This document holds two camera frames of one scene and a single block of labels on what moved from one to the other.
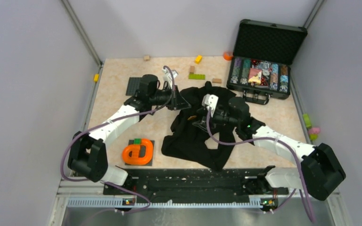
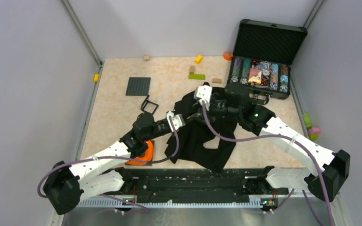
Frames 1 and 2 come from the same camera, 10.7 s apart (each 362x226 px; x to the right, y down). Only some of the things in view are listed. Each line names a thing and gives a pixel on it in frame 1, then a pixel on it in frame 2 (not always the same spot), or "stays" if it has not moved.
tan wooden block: (216, 80) stays
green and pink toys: (313, 132) stays
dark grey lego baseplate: (133, 84) stays
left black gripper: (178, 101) -> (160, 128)
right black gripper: (202, 124) -> (211, 100)
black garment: (187, 139) stays
